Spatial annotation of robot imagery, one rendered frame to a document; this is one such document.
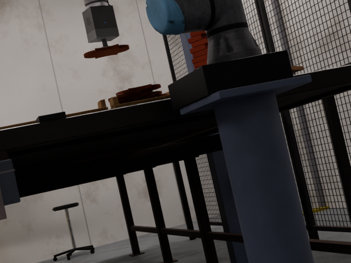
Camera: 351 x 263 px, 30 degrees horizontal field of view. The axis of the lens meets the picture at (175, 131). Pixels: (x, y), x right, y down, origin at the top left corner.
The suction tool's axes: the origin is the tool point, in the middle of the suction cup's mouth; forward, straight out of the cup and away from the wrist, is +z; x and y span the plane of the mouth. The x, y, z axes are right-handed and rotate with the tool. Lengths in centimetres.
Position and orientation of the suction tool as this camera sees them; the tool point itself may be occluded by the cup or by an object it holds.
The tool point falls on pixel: (106, 53)
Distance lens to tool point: 215.8
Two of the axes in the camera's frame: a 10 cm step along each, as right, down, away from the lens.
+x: 5.3, -1.6, -8.3
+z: 2.2, 9.7, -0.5
